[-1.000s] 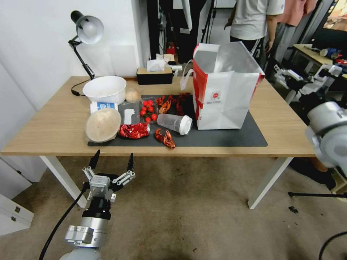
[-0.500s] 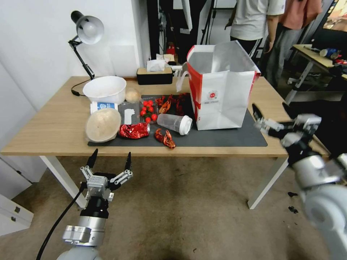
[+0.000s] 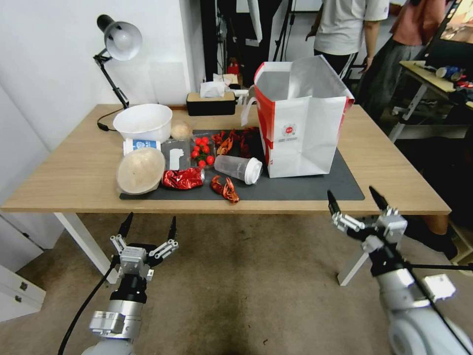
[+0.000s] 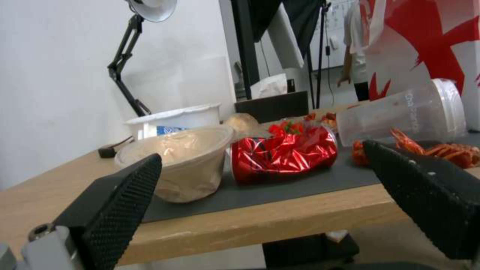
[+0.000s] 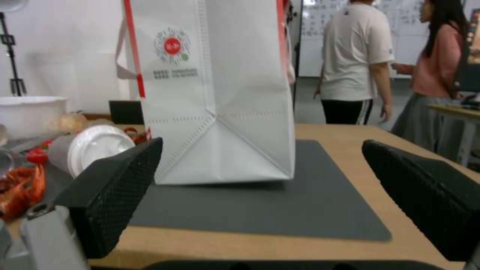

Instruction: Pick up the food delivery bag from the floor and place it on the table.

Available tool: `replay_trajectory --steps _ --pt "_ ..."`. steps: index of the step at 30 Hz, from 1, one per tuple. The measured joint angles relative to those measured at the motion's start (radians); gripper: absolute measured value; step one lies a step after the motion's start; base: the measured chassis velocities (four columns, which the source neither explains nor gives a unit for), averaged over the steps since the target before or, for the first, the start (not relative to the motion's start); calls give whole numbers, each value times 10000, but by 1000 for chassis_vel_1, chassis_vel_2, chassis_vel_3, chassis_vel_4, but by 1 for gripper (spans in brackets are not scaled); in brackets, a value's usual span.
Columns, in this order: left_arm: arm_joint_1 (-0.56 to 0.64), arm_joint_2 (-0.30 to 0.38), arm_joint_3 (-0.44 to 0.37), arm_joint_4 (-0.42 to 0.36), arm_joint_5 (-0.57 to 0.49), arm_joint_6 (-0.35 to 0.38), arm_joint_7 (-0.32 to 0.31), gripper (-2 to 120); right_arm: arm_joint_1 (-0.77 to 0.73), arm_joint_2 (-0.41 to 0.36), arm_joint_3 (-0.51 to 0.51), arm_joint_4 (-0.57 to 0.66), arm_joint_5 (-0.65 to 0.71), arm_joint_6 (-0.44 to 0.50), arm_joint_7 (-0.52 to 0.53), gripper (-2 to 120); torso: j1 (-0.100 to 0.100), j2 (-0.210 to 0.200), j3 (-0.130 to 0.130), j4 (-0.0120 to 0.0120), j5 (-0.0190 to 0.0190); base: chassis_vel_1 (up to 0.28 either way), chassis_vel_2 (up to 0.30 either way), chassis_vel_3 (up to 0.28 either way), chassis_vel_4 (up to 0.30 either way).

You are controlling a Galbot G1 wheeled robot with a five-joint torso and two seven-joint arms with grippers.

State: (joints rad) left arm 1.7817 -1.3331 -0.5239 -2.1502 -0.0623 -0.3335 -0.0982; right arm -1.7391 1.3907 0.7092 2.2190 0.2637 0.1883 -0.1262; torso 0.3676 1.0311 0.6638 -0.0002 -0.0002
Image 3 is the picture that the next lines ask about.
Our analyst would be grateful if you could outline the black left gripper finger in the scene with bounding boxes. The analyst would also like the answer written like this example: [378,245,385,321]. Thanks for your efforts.
[110,212,134,256]
[148,216,179,259]

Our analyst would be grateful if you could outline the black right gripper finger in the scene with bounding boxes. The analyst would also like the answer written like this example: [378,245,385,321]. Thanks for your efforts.
[369,186,402,221]
[327,190,366,233]

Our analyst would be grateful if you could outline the clear plastic food tray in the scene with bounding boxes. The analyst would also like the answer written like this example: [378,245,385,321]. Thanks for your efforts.
[161,139,193,172]

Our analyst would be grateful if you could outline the white and red delivery bag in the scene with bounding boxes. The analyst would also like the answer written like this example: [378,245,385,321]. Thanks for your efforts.
[240,55,355,179]

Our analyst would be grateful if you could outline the dark grey table mat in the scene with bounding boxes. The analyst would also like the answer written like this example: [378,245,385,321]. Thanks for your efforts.
[119,129,366,201]

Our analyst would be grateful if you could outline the crushed red foil wrapper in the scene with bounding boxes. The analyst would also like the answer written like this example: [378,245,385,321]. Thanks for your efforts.
[162,167,206,190]

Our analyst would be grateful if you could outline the red crayfish with big claws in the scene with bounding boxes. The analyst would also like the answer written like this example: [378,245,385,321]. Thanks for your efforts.
[210,176,240,204]

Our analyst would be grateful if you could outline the wooden table with white legs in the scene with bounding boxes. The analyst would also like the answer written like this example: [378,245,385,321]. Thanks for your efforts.
[0,103,452,287]

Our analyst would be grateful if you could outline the blue and white yoghurt cup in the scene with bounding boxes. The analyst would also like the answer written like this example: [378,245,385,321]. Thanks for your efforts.
[122,139,162,156]

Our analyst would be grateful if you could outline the red cherry tomato bunch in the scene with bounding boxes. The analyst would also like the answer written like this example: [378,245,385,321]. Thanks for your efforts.
[190,136,216,168]

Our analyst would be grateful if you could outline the clear cup with white lid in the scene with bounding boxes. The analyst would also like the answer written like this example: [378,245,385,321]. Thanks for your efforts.
[214,154,264,184]

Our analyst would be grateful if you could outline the round beige bun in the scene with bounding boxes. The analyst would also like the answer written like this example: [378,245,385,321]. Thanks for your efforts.
[170,121,193,141]

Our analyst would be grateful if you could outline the orange red crayfish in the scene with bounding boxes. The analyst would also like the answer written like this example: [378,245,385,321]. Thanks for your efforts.
[212,130,236,155]

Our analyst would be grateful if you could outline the white cabinet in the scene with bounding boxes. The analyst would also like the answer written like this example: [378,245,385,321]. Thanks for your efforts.
[0,213,67,323]

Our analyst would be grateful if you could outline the large white plastic bowl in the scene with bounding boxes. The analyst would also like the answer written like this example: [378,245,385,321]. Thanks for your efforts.
[112,103,173,143]

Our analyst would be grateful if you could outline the black tissue box wooden lid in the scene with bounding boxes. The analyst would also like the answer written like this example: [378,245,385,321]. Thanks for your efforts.
[186,91,237,117]

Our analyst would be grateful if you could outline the blue and white can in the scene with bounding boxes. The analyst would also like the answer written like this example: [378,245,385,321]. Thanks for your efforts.
[436,66,467,80]

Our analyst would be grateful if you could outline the white tissue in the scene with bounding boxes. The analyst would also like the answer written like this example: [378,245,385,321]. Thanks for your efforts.
[199,79,226,99]

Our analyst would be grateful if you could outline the person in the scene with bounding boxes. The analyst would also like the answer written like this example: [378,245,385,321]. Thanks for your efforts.
[356,0,448,119]
[305,0,391,84]

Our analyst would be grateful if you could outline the black tripod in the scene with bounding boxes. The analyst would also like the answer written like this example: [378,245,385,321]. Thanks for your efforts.
[271,0,297,64]

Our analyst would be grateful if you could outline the black monitor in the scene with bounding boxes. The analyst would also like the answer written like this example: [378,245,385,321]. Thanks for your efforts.
[425,0,473,69]

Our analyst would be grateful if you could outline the black desk lamp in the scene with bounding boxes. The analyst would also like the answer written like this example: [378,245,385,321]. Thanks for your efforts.
[92,14,144,111]

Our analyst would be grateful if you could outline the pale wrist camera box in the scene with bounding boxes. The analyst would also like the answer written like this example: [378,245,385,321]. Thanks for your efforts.
[119,247,148,276]
[376,213,408,241]

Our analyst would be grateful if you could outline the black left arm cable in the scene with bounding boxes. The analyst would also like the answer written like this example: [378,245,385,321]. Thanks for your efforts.
[57,264,123,355]

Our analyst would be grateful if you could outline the black lamp power cord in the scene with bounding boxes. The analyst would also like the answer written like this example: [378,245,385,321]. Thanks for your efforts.
[97,108,125,132]

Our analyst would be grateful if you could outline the wooden side table white frame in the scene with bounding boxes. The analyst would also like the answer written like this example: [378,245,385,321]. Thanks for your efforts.
[390,60,473,142]

